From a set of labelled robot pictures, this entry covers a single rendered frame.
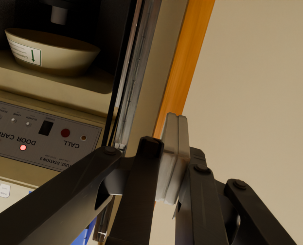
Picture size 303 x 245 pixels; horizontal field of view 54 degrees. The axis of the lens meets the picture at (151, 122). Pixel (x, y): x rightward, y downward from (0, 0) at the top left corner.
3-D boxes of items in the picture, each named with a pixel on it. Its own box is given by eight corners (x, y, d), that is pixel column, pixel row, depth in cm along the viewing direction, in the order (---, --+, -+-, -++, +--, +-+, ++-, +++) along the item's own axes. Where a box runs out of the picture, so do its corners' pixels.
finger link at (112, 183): (148, 207, 14) (86, 191, 14) (156, 160, 18) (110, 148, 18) (156, 180, 13) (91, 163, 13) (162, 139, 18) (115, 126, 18)
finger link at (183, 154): (176, 153, 15) (191, 157, 15) (177, 113, 21) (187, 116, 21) (161, 203, 15) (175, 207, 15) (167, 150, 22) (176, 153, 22)
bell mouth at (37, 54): (109, 47, 66) (104, 71, 67) (32, 27, 66) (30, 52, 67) (85, 54, 49) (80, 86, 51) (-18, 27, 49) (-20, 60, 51)
